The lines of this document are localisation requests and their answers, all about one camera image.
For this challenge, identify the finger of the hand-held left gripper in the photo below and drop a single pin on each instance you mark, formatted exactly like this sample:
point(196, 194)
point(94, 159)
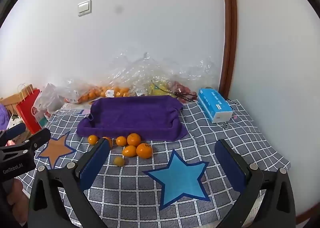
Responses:
point(15, 130)
point(37, 139)

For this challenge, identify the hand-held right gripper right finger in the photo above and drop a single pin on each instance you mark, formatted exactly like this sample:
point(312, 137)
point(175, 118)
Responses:
point(230, 168)

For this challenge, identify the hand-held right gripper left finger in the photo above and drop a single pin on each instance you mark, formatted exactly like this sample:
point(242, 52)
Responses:
point(97, 158)

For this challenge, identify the small orange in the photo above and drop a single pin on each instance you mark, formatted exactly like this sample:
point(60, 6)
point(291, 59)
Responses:
point(121, 141)
point(129, 151)
point(93, 139)
point(110, 141)

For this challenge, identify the small yellow-green citrus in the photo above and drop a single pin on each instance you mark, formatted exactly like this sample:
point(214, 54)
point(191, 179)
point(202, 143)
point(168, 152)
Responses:
point(119, 161)

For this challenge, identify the mandarin orange with dark stem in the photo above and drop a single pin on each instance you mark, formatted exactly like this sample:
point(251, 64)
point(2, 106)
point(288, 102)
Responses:
point(144, 150)

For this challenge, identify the purple towel covered tray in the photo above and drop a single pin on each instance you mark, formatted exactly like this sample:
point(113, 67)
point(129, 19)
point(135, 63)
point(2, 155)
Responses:
point(132, 115)

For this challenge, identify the person's left hand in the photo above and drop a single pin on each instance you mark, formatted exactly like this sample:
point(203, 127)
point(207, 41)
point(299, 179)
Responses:
point(17, 198)

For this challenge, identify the white spotted cloth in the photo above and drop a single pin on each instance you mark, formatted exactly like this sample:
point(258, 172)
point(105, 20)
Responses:
point(13, 121)

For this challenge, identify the purple cloth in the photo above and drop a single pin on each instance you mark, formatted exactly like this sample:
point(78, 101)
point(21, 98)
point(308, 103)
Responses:
point(3, 118)

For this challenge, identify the red paper shopping bag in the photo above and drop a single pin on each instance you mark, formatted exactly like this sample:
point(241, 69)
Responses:
point(27, 113)

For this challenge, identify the brown paper bag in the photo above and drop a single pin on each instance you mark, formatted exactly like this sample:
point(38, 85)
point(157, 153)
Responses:
point(11, 100)

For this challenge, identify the white plastic bag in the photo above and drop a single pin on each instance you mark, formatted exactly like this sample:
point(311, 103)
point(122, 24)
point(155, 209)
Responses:
point(50, 98)

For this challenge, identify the pale printed cloth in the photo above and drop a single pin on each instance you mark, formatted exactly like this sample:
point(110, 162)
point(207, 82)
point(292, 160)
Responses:
point(72, 108)

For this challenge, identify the grey checked star blanket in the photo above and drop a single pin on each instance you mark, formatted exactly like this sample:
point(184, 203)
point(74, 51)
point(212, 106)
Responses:
point(140, 193)

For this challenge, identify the clear bag of oranges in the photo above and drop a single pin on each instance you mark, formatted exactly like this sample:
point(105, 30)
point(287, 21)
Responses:
point(120, 91)
point(87, 95)

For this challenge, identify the blue tissue pack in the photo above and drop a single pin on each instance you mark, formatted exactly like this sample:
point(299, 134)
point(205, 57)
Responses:
point(215, 104)

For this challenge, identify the yellow fruit in clear wrap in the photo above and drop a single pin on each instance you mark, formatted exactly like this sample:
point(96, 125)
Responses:
point(157, 89)

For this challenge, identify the pack of red tomatoes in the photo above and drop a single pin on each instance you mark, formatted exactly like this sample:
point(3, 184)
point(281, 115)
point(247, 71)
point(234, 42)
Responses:
point(182, 89)

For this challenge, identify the clear plastic bags of fruit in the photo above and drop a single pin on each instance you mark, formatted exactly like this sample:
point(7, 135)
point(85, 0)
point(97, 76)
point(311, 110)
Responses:
point(150, 70)

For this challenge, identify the brown wooden door frame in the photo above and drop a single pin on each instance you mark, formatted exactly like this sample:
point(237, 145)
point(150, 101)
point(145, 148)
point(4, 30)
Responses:
point(230, 30)

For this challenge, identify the white light switch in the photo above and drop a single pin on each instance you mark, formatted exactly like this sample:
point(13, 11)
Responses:
point(84, 8)

